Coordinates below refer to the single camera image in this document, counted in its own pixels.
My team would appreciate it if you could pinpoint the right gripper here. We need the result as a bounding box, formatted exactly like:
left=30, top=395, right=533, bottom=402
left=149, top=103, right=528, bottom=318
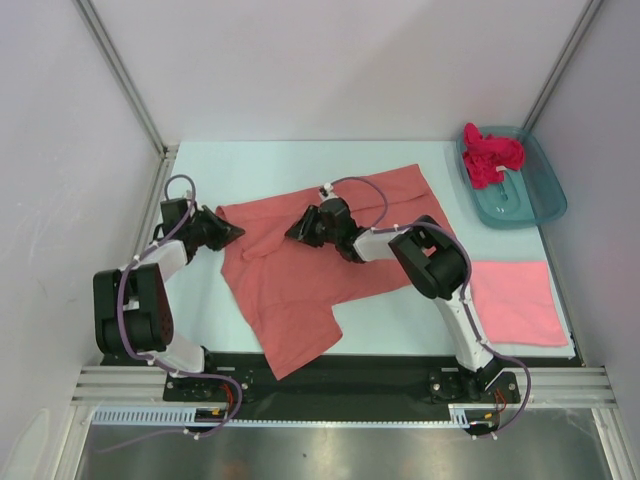
left=286, top=204, right=341, bottom=247

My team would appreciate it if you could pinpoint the salmon t shirt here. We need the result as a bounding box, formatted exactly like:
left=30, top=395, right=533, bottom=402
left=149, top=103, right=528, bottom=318
left=221, top=164, right=451, bottom=380

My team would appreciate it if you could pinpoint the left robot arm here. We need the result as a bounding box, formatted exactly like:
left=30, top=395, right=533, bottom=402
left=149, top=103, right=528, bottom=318
left=93, top=198, right=245, bottom=400

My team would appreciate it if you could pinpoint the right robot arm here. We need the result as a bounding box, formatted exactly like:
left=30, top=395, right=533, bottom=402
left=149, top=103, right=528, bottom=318
left=285, top=197, right=502, bottom=402

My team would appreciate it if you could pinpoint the crimson t shirt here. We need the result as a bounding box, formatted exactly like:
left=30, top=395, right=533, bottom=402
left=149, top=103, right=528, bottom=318
left=462, top=123, right=526, bottom=190

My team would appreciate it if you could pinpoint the folded pink t shirt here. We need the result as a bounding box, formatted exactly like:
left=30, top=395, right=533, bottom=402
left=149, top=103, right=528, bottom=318
left=470, top=261, right=569, bottom=347

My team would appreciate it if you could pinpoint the teal plastic bin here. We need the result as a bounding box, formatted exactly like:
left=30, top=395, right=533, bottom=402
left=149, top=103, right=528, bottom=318
left=456, top=126, right=567, bottom=230

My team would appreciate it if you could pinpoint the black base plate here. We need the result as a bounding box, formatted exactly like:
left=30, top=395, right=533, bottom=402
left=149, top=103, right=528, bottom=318
left=102, top=349, right=584, bottom=422

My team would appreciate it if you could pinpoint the white cable duct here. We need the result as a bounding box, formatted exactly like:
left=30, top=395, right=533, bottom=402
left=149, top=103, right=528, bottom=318
left=92, top=405, right=498, bottom=430

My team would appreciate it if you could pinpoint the left aluminium post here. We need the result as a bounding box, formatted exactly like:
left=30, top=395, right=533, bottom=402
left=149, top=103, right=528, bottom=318
left=72, top=0, right=167, bottom=158

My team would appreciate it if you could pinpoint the aluminium post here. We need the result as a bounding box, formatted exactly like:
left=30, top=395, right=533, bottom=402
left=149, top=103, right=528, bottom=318
left=72, top=0, right=167, bottom=158
left=521, top=0, right=608, bottom=131

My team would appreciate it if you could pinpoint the right aluminium post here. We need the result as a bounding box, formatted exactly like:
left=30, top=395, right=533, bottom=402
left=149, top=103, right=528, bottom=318
left=521, top=0, right=608, bottom=131

